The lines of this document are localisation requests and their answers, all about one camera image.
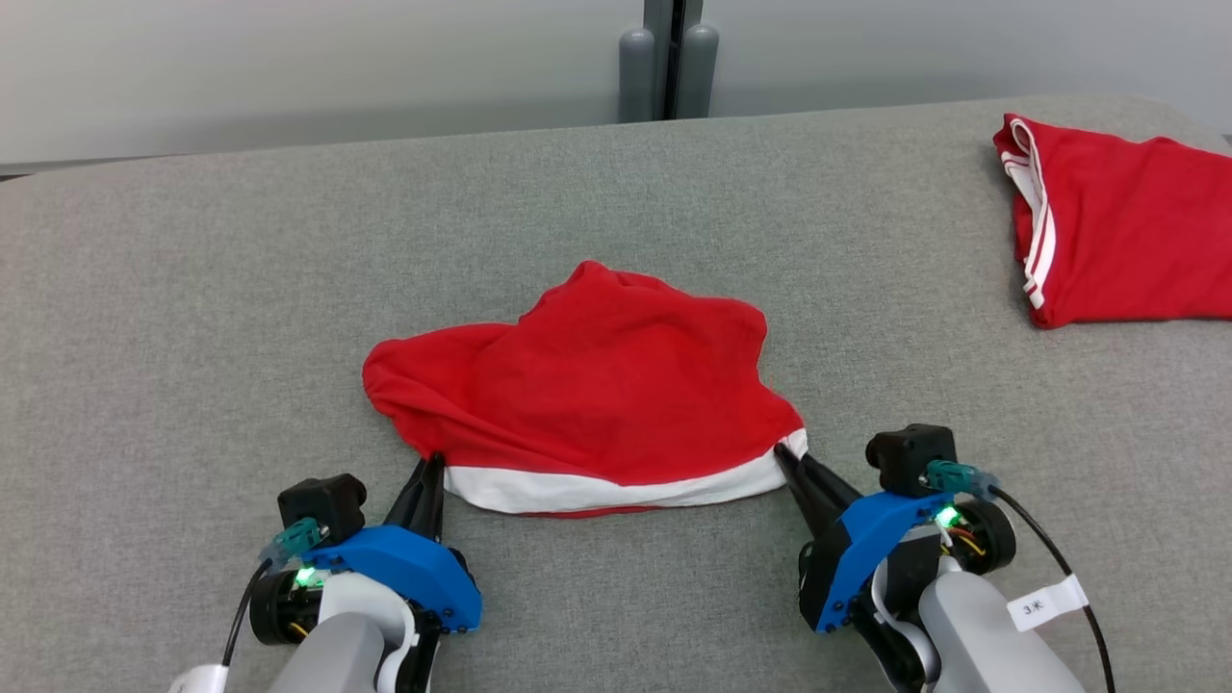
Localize white printed cable label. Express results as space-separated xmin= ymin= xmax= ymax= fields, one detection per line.
xmin=1005 ymin=574 xmax=1091 ymax=634

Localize grey cylindrical door stop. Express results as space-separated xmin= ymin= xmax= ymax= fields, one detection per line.
xmin=617 ymin=26 xmax=658 ymax=125
xmin=673 ymin=22 xmax=721 ymax=120

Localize grey door frame post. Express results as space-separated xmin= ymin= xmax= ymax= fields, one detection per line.
xmin=642 ymin=0 xmax=706 ymax=122

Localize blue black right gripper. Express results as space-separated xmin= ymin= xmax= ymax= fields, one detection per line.
xmin=773 ymin=443 xmax=954 ymax=635

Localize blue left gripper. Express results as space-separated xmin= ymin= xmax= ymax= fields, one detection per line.
xmin=302 ymin=451 xmax=483 ymax=636

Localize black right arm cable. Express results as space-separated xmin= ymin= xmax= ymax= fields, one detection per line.
xmin=990 ymin=485 xmax=1118 ymax=693

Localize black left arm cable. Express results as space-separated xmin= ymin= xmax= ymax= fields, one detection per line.
xmin=220 ymin=557 xmax=276 ymax=671

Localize red jersey with white sleeves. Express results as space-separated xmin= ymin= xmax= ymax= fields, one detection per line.
xmin=992 ymin=112 xmax=1232 ymax=331

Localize teal camera connector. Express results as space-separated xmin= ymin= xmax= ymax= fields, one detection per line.
xmin=259 ymin=516 xmax=324 ymax=570
xmin=925 ymin=459 xmax=1003 ymax=502

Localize teal right camera connector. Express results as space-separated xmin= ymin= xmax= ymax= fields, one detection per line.
xmin=925 ymin=459 xmax=1003 ymax=502

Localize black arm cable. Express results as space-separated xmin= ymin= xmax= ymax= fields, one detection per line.
xmin=220 ymin=557 xmax=276 ymax=671
xmin=990 ymin=485 xmax=1118 ymax=693

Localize teal left camera connector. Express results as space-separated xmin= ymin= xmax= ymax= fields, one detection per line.
xmin=259 ymin=516 xmax=324 ymax=570

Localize red shorts with white hem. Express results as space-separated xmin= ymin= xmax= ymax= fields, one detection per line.
xmin=361 ymin=259 xmax=810 ymax=520

